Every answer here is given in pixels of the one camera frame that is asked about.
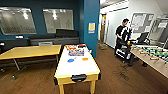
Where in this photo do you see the red black box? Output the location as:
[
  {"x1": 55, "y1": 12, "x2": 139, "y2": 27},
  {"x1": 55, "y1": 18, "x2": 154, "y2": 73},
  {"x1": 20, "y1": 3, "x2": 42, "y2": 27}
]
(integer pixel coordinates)
[{"x1": 77, "y1": 43, "x2": 88, "y2": 49}]

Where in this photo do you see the orange disc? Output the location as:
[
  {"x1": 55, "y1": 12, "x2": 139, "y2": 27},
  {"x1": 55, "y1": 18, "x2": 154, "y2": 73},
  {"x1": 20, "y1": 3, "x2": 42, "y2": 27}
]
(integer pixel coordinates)
[{"x1": 81, "y1": 57, "x2": 90, "y2": 62}]

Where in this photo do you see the cardboard box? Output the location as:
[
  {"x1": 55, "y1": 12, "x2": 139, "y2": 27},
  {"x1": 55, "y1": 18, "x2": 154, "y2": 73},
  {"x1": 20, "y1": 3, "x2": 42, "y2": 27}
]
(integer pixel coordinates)
[{"x1": 97, "y1": 43, "x2": 110, "y2": 51}]

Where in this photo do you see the blue disc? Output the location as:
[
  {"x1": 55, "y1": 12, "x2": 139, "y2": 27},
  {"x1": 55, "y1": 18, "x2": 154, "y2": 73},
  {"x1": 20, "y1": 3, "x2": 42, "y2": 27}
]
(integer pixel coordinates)
[{"x1": 66, "y1": 58, "x2": 76, "y2": 64}]

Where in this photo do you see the yellow white air hockey table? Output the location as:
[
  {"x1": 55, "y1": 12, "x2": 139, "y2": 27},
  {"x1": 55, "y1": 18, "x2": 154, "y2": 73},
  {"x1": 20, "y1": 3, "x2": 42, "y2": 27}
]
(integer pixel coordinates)
[{"x1": 53, "y1": 43, "x2": 102, "y2": 94}]

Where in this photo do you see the light wooden door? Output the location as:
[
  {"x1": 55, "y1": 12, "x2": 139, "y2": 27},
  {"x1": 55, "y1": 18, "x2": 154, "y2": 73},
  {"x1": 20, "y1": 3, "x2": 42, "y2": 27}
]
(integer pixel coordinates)
[{"x1": 99, "y1": 13, "x2": 108, "y2": 45}]

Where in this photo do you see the interior glass window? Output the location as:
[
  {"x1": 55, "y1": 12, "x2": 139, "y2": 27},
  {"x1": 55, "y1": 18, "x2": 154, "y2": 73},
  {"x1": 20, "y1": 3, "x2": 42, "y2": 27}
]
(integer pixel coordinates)
[
  {"x1": 42, "y1": 8, "x2": 75, "y2": 35},
  {"x1": 0, "y1": 7, "x2": 37, "y2": 36}
]

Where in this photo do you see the person in black shirt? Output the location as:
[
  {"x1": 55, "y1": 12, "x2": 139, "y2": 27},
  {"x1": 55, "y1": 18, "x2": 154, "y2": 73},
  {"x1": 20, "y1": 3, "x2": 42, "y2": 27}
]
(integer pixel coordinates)
[{"x1": 114, "y1": 17, "x2": 133, "y2": 60}]

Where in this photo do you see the grey white box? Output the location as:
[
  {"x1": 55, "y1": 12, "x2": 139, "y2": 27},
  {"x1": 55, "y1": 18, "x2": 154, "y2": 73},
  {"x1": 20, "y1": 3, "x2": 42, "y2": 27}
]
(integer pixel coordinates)
[{"x1": 38, "y1": 41, "x2": 54, "y2": 47}]

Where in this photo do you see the black wheeled cart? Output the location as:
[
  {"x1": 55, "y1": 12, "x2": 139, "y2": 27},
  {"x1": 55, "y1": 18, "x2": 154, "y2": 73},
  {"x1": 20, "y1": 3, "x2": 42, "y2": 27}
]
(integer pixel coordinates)
[{"x1": 114, "y1": 31, "x2": 151, "y2": 67}]

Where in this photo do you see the yellow wooden table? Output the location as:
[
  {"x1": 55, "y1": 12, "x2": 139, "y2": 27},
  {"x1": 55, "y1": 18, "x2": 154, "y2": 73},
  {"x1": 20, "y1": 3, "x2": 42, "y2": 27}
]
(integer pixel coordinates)
[{"x1": 0, "y1": 44, "x2": 64, "y2": 80}]

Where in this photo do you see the black monitor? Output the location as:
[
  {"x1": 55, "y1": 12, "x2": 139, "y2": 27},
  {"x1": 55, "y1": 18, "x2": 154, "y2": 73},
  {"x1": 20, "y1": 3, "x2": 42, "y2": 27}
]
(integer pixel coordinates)
[{"x1": 137, "y1": 31, "x2": 151, "y2": 45}]

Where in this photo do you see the green foosball table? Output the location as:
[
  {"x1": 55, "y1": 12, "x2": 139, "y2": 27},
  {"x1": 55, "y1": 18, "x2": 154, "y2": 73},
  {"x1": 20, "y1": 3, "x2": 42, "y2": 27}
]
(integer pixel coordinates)
[{"x1": 130, "y1": 43, "x2": 168, "y2": 80}]

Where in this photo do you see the dark low sofa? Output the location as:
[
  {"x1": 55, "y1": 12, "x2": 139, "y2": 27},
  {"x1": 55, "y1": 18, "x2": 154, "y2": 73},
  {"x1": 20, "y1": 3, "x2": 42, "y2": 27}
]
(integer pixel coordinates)
[{"x1": 0, "y1": 39, "x2": 30, "y2": 51}]

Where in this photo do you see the yellow framed wall sign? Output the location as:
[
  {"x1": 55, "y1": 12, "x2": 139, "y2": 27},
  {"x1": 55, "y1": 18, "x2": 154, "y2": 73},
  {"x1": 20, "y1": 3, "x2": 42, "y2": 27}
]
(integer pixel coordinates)
[{"x1": 87, "y1": 22, "x2": 97, "y2": 34}]

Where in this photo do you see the grey wall notice panel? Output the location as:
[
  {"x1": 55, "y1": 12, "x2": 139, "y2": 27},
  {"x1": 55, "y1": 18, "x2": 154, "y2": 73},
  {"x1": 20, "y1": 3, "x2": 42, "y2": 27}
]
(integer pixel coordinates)
[{"x1": 129, "y1": 12, "x2": 155, "y2": 35}]

